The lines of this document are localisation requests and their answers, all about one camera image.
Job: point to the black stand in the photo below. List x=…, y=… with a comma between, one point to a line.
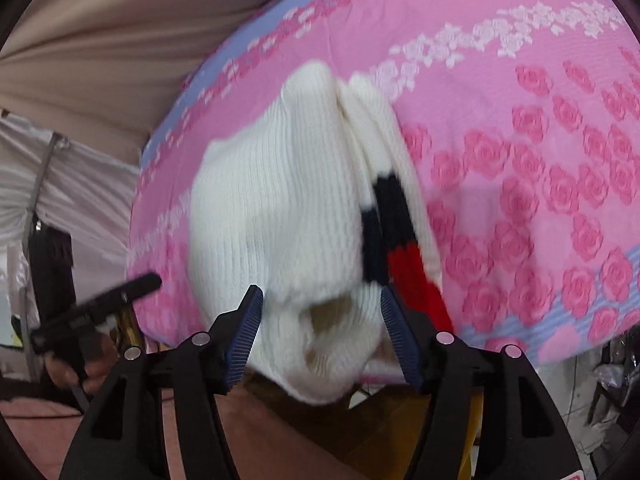
x=50, y=260

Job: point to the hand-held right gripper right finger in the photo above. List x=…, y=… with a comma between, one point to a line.
x=400, y=340

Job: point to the person's left hand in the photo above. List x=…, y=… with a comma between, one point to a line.
x=102, y=360

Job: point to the grey metal pole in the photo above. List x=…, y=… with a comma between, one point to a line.
x=42, y=190

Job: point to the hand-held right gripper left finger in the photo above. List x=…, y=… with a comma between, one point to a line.
x=245, y=340

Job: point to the white red black knit sweater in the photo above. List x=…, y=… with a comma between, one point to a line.
x=275, y=210

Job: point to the white satin curtain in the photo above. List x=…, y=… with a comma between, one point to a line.
x=90, y=195

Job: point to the beige backdrop cloth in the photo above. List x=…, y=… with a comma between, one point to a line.
x=125, y=60

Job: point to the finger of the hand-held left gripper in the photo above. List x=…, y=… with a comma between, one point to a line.
x=100, y=305

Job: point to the dark clutter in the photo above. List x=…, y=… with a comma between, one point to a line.
x=612, y=385

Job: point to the pink floral blanket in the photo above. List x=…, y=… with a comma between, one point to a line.
x=500, y=110

